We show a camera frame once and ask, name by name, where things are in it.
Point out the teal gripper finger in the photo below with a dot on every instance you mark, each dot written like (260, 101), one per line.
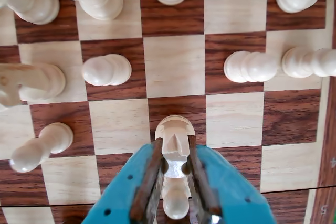
(231, 195)
(123, 195)

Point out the white wooden pawn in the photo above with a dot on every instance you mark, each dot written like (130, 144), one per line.
(55, 137)
(307, 62)
(176, 200)
(107, 69)
(249, 66)

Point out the wooden folding chessboard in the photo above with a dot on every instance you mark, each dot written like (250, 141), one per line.
(173, 64)

